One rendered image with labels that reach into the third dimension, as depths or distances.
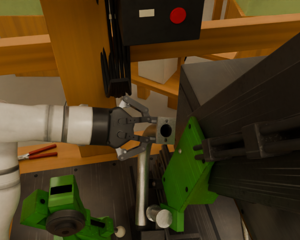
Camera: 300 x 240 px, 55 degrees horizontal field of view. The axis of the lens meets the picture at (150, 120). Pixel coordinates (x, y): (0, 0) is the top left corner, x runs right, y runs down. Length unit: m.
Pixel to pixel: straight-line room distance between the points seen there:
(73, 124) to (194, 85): 0.32
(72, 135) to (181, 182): 0.24
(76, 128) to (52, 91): 2.30
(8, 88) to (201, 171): 2.64
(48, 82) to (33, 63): 2.07
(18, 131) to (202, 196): 0.38
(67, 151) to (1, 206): 0.51
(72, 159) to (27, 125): 0.51
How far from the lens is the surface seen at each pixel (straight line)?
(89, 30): 0.73
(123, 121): 0.57
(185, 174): 0.59
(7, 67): 0.91
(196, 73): 0.75
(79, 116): 0.54
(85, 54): 0.76
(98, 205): 0.89
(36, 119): 0.54
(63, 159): 1.04
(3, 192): 0.58
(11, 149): 0.59
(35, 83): 3.00
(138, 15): 0.61
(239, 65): 0.81
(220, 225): 0.87
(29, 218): 0.64
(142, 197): 0.72
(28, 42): 0.87
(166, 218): 0.65
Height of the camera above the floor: 1.66
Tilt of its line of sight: 44 degrees down
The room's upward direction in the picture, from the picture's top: straight up
